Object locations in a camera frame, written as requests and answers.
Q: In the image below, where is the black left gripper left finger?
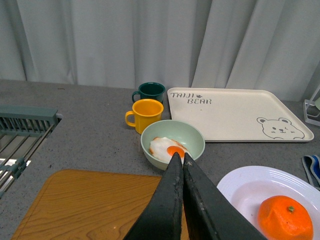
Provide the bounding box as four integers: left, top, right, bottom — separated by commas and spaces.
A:
124, 153, 184, 240

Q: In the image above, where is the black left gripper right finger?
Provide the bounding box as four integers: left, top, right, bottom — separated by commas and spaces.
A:
183, 154, 266, 240

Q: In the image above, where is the white round plate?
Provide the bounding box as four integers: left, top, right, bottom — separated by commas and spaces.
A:
217, 166, 320, 240

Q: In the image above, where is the orange mandarin fruit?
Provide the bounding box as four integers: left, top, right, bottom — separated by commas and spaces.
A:
257, 195, 314, 240

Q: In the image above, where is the fake fried egg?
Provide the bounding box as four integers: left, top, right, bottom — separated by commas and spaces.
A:
149, 137, 190, 163

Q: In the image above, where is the light green bowl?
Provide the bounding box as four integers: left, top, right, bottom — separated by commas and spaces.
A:
140, 119, 206, 171

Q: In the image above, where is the wooden cutting board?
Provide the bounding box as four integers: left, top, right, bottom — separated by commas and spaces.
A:
11, 169, 191, 240

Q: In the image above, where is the cream bear serving tray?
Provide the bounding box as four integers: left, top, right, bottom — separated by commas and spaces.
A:
167, 87, 314, 142

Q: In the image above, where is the yellow enamel mug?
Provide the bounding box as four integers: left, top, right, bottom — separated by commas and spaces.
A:
125, 99, 164, 134

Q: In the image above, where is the grey blue folded cloth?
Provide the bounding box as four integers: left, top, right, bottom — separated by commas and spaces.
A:
301, 155, 320, 191

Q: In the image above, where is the dark green enamel mug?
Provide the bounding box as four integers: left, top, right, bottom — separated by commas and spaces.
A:
131, 82, 166, 103

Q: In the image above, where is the clear acrylic cup rack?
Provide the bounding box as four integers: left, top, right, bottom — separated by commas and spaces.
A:
303, 89, 320, 126

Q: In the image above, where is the light green plastic cup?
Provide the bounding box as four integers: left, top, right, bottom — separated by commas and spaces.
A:
314, 97, 320, 111

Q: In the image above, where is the green sink drying rack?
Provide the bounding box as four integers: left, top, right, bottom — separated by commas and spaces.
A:
0, 105, 63, 198

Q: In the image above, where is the white curtain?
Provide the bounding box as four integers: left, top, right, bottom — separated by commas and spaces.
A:
0, 0, 320, 101

